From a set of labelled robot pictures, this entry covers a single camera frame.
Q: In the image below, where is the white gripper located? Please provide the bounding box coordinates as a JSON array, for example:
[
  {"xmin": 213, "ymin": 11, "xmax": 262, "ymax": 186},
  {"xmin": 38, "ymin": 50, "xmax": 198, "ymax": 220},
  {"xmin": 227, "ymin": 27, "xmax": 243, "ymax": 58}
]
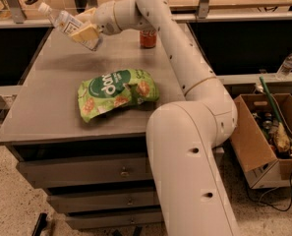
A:
[{"xmin": 69, "ymin": 1, "xmax": 122, "ymax": 42}]

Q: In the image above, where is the clear plastic water bottle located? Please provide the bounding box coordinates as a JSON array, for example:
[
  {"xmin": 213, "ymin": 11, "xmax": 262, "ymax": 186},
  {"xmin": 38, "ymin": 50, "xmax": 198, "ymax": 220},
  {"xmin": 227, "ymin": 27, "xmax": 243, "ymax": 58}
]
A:
[{"xmin": 38, "ymin": 2, "xmax": 103, "ymax": 51}]

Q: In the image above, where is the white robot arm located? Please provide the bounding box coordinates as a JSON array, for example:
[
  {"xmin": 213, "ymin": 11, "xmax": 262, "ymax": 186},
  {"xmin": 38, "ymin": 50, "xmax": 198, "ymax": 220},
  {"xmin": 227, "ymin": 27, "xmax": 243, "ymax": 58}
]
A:
[{"xmin": 74, "ymin": 0, "xmax": 240, "ymax": 236}]

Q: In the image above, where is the small clear bottle on ledge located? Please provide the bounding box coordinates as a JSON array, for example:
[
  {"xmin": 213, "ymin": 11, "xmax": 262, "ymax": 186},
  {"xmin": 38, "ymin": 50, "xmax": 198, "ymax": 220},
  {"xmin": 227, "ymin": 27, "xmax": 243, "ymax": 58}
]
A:
[{"xmin": 275, "ymin": 53, "xmax": 292, "ymax": 80}]

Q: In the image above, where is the red coca-cola can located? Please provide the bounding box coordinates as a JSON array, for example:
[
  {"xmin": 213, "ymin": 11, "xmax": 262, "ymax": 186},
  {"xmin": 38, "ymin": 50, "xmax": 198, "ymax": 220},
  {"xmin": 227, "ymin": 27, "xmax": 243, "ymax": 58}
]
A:
[{"xmin": 140, "ymin": 30, "xmax": 156, "ymax": 48}]

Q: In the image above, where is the green snack chip bag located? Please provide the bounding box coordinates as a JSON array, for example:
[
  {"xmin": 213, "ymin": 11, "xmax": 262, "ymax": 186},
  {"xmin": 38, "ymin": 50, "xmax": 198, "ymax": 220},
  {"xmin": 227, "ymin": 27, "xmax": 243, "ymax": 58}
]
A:
[{"xmin": 78, "ymin": 69, "xmax": 159, "ymax": 122}]

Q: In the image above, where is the wooden shelf with metal posts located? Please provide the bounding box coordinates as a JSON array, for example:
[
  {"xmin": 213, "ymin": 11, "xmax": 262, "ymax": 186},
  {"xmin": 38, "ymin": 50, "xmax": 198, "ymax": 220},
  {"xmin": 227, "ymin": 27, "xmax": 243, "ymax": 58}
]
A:
[{"xmin": 0, "ymin": 0, "xmax": 292, "ymax": 30}]

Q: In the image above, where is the grey drawer cabinet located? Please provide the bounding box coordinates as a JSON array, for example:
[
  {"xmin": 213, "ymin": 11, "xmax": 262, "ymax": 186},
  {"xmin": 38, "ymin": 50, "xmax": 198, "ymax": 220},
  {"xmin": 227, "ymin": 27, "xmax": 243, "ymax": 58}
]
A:
[{"xmin": 0, "ymin": 30, "xmax": 185, "ymax": 229}]

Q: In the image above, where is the black object on floor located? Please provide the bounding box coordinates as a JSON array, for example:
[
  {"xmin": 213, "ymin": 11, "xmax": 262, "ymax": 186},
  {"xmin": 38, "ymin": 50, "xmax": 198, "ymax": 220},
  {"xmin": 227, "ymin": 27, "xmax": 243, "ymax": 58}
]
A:
[{"xmin": 31, "ymin": 212, "xmax": 47, "ymax": 236}]

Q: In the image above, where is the open cardboard box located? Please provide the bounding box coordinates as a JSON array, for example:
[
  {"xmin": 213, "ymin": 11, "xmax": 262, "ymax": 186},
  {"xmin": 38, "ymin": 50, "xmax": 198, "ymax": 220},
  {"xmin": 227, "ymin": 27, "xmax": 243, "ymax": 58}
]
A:
[{"xmin": 230, "ymin": 93, "xmax": 292, "ymax": 189}]

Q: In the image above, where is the green handled brush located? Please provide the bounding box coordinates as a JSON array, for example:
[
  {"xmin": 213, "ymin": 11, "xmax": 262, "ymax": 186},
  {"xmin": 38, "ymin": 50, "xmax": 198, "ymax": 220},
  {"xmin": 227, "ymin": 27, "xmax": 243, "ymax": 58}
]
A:
[{"xmin": 260, "ymin": 76, "xmax": 291, "ymax": 153}]

